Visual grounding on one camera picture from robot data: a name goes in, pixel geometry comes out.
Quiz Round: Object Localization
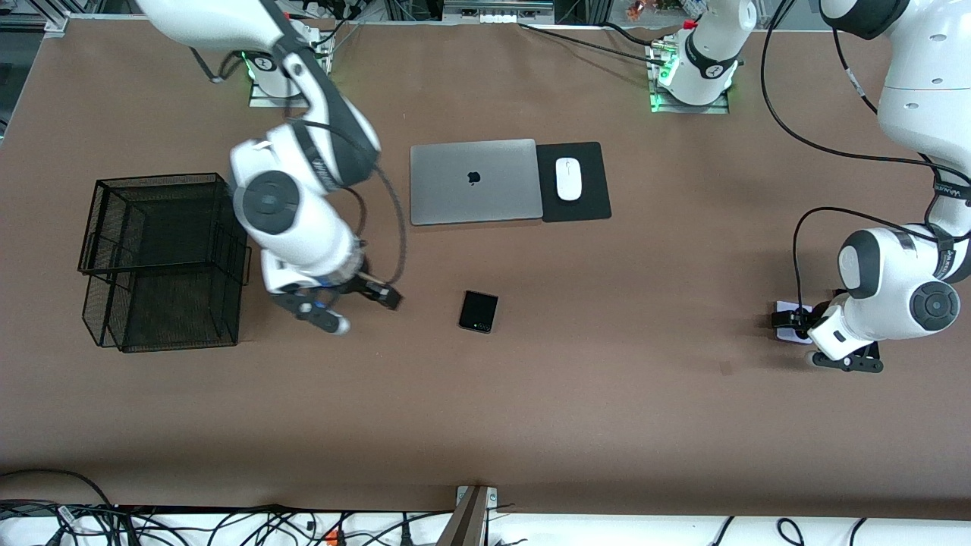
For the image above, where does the lilac flip phone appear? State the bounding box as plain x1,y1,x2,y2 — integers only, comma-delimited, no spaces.
773,300,816,346

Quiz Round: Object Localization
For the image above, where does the black flip phone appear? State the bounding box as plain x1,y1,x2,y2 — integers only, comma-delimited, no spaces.
457,290,500,335

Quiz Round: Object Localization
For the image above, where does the silver closed laptop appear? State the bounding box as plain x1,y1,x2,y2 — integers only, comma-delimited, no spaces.
410,138,545,227

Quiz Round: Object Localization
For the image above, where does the white computer mouse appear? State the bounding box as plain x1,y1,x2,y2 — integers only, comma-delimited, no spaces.
555,157,583,202

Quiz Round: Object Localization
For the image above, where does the black mouse pad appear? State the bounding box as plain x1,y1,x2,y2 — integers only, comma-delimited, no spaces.
536,141,613,224

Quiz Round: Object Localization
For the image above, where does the white power strip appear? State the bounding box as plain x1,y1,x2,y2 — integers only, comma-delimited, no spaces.
442,0,556,25

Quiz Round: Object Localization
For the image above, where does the black wire mesh tray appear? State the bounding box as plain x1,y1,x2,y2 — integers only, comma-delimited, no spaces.
77,173,253,354

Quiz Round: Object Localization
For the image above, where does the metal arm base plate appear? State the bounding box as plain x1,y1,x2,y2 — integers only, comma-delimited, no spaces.
649,89,731,115
249,76,308,108

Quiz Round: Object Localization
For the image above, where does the grey metal camera post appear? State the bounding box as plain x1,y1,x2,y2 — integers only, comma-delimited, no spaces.
436,485,501,546

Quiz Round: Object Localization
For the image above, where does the long black table cable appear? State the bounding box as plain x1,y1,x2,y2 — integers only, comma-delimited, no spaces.
518,23,668,65

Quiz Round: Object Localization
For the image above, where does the aluminium frame profile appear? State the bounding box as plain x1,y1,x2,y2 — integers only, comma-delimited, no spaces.
42,0,103,37

